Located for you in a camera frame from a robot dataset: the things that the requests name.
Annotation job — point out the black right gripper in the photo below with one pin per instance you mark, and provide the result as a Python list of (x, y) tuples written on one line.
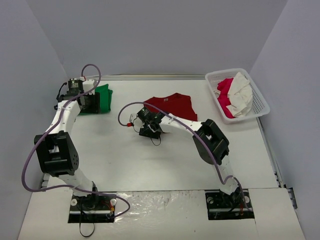
[(149, 131)]

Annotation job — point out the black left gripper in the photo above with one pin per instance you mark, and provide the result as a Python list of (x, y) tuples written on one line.
[(93, 103)]

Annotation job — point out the dark red t shirt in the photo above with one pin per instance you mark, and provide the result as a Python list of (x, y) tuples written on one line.
[(179, 105)]

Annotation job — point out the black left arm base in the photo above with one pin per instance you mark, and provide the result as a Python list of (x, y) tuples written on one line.
[(92, 209)]

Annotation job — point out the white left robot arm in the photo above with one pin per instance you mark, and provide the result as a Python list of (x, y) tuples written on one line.
[(56, 153)]

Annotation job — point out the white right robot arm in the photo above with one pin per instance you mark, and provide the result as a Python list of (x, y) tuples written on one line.
[(212, 145)]

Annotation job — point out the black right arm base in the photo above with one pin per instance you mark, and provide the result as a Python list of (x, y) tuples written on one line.
[(221, 206)]

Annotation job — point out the folded green t shirt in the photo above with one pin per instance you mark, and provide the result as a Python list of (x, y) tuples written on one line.
[(105, 99)]

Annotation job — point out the pink t shirt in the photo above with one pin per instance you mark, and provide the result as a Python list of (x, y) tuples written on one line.
[(223, 87)]

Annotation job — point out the white foam front board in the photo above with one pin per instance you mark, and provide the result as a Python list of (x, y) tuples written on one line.
[(163, 215)]

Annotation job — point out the cream white t shirt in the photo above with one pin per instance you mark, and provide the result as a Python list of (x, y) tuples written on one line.
[(240, 95)]

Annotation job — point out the white plastic laundry basket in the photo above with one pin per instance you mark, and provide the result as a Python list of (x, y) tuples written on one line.
[(259, 105)]

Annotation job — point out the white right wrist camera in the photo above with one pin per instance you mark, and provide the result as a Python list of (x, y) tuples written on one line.
[(134, 121)]

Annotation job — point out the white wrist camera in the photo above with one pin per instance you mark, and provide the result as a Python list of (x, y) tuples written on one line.
[(134, 121), (88, 83)]

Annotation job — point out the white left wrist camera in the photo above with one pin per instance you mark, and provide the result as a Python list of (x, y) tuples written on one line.
[(88, 83)]

